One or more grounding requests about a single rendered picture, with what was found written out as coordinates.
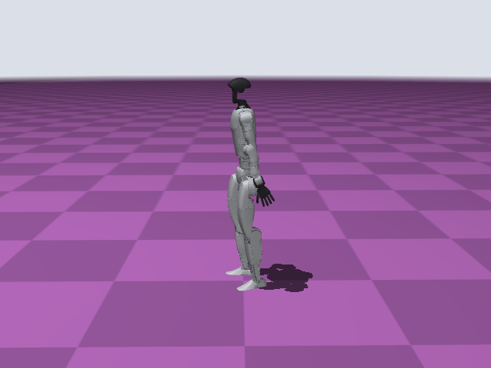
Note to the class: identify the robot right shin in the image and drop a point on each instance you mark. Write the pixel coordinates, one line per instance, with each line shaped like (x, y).
(241, 249)

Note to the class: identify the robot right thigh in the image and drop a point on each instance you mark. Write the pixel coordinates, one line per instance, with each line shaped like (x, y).
(232, 201)

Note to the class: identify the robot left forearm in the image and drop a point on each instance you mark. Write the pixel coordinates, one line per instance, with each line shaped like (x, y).
(254, 164)

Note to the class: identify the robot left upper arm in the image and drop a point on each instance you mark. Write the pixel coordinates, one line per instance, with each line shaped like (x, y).
(246, 122)

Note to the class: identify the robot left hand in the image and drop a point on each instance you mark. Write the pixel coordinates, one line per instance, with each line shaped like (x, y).
(263, 192)

